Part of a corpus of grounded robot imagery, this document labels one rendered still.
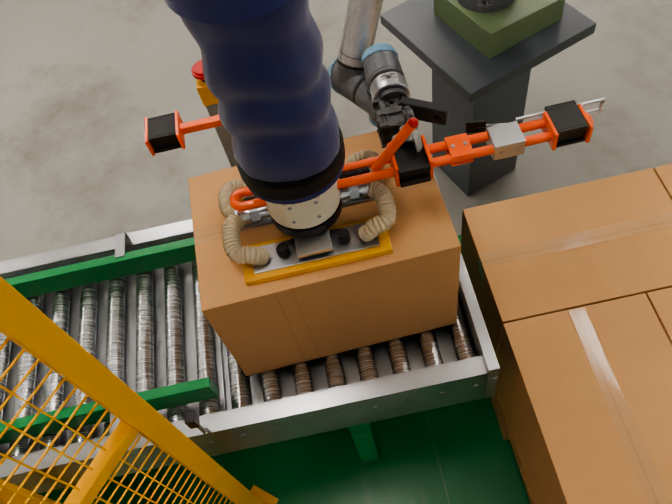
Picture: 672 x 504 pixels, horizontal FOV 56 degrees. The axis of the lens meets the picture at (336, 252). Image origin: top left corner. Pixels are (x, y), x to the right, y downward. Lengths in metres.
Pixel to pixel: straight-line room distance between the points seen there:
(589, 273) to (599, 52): 1.65
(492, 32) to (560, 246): 0.68
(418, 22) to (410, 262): 1.07
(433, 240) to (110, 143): 2.19
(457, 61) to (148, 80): 1.91
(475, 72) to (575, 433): 1.10
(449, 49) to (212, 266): 1.11
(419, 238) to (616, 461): 0.72
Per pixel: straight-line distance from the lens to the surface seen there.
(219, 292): 1.45
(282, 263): 1.42
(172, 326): 1.93
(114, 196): 3.09
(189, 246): 1.95
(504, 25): 2.11
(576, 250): 1.95
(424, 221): 1.47
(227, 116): 1.15
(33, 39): 4.21
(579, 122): 1.48
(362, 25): 1.68
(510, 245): 1.93
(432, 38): 2.21
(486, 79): 2.07
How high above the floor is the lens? 2.16
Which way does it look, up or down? 57 degrees down
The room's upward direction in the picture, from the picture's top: 14 degrees counter-clockwise
